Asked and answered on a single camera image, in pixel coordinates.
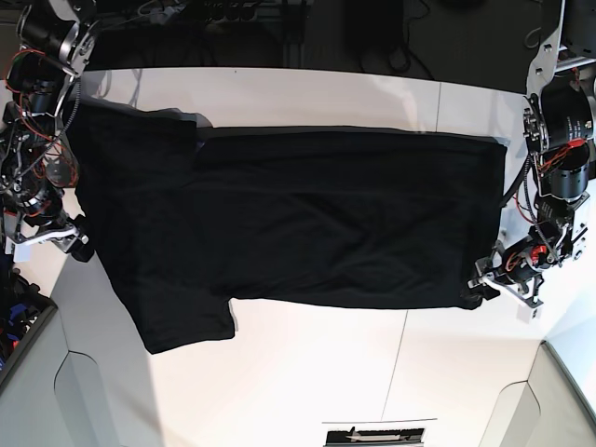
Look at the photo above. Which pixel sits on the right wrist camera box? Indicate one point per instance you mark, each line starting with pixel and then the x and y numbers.
pixel 21 253

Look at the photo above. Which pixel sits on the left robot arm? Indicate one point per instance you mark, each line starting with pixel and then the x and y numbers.
pixel 550 190

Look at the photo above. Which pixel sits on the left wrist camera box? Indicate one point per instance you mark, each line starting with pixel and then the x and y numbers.
pixel 529 313

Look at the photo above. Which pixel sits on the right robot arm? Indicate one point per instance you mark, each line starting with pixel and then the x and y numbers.
pixel 37 162

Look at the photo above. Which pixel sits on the printed paper sheet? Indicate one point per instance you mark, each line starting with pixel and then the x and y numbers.
pixel 411 432

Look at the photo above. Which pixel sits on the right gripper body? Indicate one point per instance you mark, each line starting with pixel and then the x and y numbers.
pixel 66 235

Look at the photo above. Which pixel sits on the grey right table bracket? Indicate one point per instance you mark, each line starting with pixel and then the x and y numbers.
pixel 546 409

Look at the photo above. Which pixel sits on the grey bin with clutter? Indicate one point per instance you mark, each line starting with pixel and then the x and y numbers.
pixel 25 311

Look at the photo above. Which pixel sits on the black t-shirt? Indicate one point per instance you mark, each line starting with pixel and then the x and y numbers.
pixel 185 219

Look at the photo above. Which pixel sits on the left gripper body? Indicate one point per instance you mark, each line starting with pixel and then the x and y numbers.
pixel 516 271

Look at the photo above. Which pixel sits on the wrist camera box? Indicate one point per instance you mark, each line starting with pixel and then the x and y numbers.
pixel 21 253
pixel 529 313

